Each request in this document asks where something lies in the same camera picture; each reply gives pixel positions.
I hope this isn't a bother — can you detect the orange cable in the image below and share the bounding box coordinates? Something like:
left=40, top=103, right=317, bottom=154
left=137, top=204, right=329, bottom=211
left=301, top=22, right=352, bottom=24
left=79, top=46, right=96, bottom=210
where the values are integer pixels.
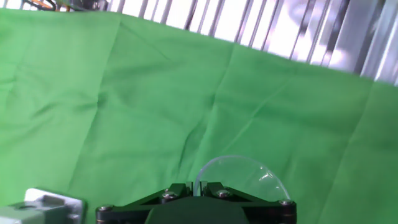
left=23, top=0, right=60, bottom=12

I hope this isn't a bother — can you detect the clear glass cup with handle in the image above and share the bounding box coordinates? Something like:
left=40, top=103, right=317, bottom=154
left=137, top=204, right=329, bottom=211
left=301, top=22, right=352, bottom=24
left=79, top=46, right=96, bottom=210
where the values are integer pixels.
left=193, top=154, right=292, bottom=203

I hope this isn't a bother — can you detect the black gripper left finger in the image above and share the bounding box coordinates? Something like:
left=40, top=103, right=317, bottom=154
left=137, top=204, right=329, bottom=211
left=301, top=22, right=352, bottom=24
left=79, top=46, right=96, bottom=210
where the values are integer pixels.
left=95, top=182, right=193, bottom=224

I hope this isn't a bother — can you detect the green cloth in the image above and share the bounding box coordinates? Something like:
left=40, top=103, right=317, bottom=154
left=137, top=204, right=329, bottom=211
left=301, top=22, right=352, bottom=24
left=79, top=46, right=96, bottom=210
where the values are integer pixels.
left=0, top=7, right=398, bottom=224

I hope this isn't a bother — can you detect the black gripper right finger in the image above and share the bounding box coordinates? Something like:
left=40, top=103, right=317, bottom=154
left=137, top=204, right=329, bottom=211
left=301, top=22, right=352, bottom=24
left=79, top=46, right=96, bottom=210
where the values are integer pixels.
left=198, top=182, right=298, bottom=224

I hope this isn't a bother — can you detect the aluminium frame beam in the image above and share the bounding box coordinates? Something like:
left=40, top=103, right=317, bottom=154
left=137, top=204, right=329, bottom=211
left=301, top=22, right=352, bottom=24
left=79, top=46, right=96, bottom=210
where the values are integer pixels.
left=54, top=0, right=105, bottom=12

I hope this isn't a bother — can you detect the red button box rear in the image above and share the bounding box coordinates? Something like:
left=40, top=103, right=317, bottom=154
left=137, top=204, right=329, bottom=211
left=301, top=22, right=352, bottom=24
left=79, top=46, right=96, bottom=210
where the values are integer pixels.
left=24, top=187, right=88, bottom=224

